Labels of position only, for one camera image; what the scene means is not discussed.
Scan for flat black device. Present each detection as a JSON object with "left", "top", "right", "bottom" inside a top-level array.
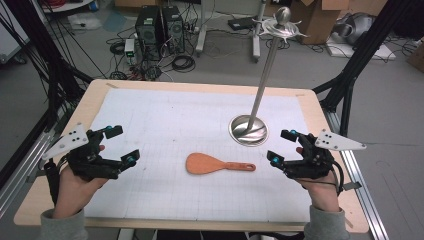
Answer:
[{"left": 227, "top": 15, "right": 260, "bottom": 32}]

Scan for small grey bracket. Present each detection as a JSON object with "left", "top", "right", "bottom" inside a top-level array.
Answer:
[{"left": 342, "top": 181, "right": 363, "bottom": 192}]

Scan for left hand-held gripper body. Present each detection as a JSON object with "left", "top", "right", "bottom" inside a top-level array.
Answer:
[{"left": 41, "top": 122, "right": 122, "bottom": 183}]

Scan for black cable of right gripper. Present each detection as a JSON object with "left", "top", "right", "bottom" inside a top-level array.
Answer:
[{"left": 298, "top": 159, "right": 345, "bottom": 197}]

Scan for grey rounded appliance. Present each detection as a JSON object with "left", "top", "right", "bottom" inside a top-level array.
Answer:
[{"left": 333, "top": 12, "right": 377, "bottom": 46}]

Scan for small cardboard box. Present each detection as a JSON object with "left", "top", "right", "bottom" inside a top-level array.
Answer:
[{"left": 405, "top": 39, "right": 424, "bottom": 73}]

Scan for black computer tower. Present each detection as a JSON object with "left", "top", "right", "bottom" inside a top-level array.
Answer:
[
  {"left": 162, "top": 5, "right": 186, "bottom": 56},
  {"left": 134, "top": 5, "right": 164, "bottom": 62}
]

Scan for orange rice paddle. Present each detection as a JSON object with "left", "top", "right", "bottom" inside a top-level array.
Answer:
[{"left": 185, "top": 152, "right": 257, "bottom": 176}]

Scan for person's left hand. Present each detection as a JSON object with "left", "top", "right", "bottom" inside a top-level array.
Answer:
[{"left": 57, "top": 143, "right": 110, "bottom": 208}]

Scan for white flat board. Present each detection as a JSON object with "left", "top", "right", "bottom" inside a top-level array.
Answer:
[{"left": 324, "top": 35, "right": 398, "bottom": 62}]

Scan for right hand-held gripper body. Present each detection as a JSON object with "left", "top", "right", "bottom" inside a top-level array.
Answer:
[{"left": 285, "top": 128, "right": 368, "bottom": 181}]

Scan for large open cardboard box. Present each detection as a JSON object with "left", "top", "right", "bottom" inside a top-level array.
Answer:
[{"left": 289, "top": 0, "right": 352, "bottom": 46}]

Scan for white desk frame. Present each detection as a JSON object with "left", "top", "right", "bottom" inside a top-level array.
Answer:
[{"left": 195, "top": 0, "right": 268, "bottom": 64}]

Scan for white grid mat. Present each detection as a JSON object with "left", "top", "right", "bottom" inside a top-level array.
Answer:
[{"left": 83, "top": 87, "right": 313, "bottom": 224}]

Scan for black strap of left gripper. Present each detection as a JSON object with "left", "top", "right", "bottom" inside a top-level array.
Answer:
[{"left": 43, "top": 158, "right": 63, "bottom": 206}]

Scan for steel hook stand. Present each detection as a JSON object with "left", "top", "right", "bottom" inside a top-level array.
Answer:
[{"left": 228, "top": 6, "right": 309, "bottom": 148}]

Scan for coiled black cable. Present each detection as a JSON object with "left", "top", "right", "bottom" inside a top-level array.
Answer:
[{"left": 171, "top": 54, "right": 197, "bottom": 74}]

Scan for person's right hand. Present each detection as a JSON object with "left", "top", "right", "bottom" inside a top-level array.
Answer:
[{"left": 294, "top": 146, "right": 342, "bottom": 203}]

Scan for loose black cables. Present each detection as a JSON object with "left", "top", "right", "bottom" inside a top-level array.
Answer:
[{"left": 266, "top": 37, "right": 327, "bottom": 55}]

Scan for small white power supply box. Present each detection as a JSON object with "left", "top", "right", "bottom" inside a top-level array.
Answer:
[{"left": 123, "top": 38, "right": 137, "bottom": 66}]

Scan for black metal frame with cables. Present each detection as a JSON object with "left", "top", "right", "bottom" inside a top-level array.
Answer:
[{"left": 0, "top": 0, "right": 95, "bottom": 189}]

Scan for aluminium rail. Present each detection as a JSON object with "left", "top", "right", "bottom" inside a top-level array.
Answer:
[
  {"left": 323, "top": 109, "right": 390, "bottom": 240},
  {"left": 0, "top": 124, "right": 58, "bottom": 219}
]

